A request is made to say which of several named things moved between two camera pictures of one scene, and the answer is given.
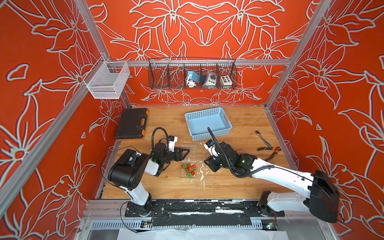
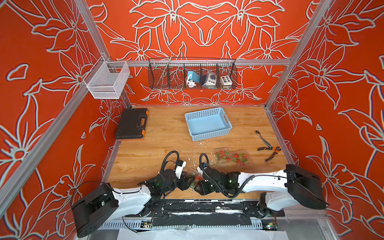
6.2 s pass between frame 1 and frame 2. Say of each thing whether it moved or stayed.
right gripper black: moved
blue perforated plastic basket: stayed
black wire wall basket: stayed
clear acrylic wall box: stayed
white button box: stayed
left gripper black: moved
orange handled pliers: stayed
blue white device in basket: stayed
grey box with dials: stayed
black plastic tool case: stayed
